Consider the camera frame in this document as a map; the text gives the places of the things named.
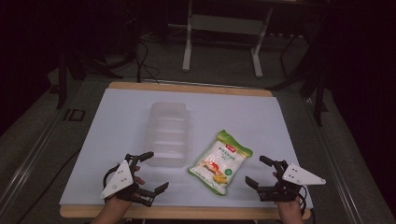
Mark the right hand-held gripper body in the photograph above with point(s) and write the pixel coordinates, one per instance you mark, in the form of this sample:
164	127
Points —
299	176

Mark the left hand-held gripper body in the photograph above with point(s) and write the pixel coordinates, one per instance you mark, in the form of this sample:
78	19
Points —
120	180

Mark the clear plastic container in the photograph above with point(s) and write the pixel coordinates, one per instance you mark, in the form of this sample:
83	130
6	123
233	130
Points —
168	134

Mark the green and white snack packet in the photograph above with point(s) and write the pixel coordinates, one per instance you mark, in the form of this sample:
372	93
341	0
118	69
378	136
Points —
219	162

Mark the person's left hand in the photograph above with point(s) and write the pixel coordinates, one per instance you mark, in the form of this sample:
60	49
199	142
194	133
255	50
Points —
117	203

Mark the person's right hand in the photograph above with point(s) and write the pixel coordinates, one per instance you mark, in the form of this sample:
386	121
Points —
288	209

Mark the white table mat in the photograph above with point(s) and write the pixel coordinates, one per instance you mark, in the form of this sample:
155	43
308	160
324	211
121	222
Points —
236	118

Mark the wooden table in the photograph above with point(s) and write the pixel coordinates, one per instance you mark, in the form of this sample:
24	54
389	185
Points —
190	88

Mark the black metal stand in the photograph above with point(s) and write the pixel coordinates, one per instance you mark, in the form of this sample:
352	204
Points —
62	81
318	93

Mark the white metal stand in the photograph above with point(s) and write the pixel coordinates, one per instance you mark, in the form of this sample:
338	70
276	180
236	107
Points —
224	24

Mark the metal floor rail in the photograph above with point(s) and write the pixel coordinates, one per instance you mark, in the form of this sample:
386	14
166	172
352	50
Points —
333	161
28	161

